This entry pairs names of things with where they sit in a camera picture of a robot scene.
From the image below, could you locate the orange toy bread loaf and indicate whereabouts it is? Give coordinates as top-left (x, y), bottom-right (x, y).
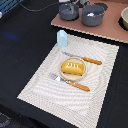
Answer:
top-left (61, 61), bottom-right (84, 75)

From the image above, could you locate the light blue milk carton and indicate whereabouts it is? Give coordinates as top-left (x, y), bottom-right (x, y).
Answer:
top-left (57, 30), bottom-right (67, 47)

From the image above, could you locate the white blue toy tube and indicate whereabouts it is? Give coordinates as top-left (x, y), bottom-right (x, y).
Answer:
top-left (87, 12), bottom-right (97, 17)

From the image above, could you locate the large grey pot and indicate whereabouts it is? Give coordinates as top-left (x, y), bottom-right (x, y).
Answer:
top-left (82, 0), bottom-right (105, 27)

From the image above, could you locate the round wooden plate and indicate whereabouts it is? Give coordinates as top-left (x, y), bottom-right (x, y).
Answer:
top-left (60, 57), bottom-right (87, 81)

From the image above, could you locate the beige woven placemat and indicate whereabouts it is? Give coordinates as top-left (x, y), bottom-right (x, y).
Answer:
top-left (18, 34), bottom-right (119, 128)

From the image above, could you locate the beige bowl on stove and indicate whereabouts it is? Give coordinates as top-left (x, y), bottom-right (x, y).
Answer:
top-left (121, 7), bottom-right (128, 30)

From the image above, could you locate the fork with orange handle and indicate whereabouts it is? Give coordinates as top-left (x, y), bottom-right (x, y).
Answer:
top-left (49, 73), bottom-right (90, 91)

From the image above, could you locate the knife with orange handle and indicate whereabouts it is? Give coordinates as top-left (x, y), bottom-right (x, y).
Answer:
top-left (62, 51), bottom-right (102, 65)

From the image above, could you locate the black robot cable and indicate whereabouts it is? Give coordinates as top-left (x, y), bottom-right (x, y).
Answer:
top-left (18, 0), bottom-right (81, 13)

